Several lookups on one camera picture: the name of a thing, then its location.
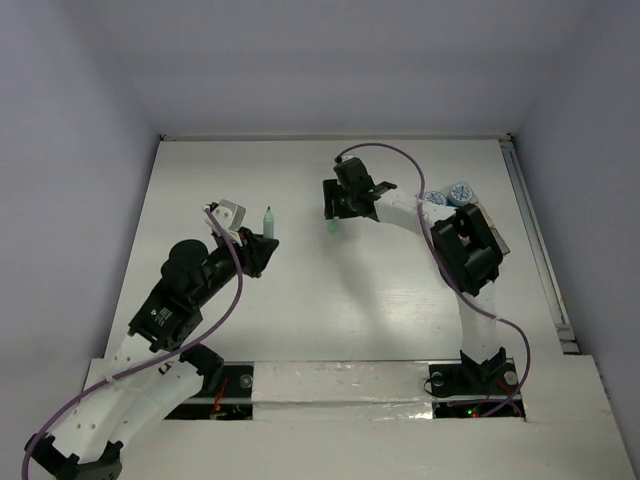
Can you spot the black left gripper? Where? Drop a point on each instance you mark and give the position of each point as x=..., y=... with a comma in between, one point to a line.
x=255, y=251

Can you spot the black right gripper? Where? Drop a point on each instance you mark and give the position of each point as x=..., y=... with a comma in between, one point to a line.
x=332, y=190

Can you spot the green highlighter pen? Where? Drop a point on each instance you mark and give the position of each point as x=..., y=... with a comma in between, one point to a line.
x=269, y=224

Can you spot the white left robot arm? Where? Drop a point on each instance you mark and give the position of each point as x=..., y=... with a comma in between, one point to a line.
x=160, y=362

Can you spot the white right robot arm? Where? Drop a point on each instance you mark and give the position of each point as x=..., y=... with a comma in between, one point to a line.
x=473, y=281

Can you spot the compartmented organizer tray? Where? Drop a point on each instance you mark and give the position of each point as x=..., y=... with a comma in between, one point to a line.
x=462, y=232

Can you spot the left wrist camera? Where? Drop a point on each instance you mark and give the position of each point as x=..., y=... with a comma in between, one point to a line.
x=225, y=217

